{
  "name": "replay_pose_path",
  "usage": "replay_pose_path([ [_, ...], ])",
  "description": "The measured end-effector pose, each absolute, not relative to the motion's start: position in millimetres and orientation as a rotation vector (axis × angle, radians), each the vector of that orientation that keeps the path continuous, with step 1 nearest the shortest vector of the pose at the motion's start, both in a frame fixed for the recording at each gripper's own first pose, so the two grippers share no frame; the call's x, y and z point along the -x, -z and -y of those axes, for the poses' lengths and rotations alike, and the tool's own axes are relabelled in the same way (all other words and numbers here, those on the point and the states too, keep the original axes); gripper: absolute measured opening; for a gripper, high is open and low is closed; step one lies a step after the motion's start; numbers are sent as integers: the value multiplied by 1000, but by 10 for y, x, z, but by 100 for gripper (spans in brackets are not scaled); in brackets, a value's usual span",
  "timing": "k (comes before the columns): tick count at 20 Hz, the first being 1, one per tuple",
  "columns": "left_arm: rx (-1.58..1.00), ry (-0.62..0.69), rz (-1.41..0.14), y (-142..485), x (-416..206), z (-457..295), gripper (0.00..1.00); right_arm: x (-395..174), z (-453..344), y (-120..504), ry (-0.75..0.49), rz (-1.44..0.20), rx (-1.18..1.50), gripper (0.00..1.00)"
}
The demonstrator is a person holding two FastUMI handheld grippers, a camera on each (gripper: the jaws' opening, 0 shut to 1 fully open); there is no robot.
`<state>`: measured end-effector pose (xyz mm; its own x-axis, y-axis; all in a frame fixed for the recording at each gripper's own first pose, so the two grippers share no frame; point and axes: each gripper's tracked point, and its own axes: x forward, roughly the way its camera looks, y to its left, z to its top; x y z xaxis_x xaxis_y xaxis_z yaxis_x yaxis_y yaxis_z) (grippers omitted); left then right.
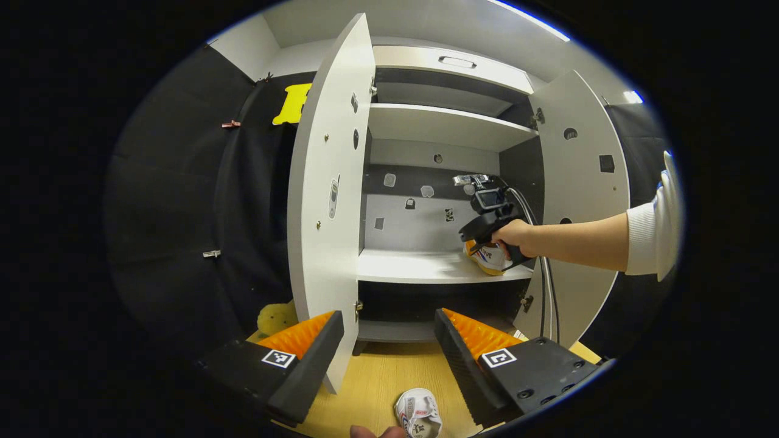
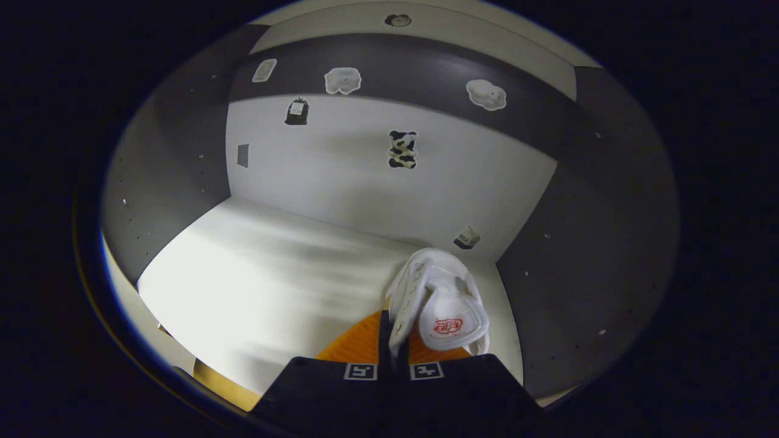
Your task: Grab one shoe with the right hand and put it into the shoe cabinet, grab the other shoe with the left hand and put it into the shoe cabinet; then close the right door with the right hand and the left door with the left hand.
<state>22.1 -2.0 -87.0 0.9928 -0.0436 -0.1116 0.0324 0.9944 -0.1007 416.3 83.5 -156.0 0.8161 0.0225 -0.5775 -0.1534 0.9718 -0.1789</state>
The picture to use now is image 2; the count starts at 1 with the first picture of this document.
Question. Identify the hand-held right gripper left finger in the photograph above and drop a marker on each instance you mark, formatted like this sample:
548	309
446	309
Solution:
384	340

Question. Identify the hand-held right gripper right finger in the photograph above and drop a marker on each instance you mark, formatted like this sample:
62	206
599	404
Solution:
462	389

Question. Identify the white canvas shoe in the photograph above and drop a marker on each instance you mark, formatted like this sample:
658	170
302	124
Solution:
450	292

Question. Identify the white shoe cabinet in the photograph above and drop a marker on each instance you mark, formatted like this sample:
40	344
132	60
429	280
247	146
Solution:
365	170

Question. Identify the white cabinet shelf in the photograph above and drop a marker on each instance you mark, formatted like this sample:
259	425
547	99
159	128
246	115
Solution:
261	286

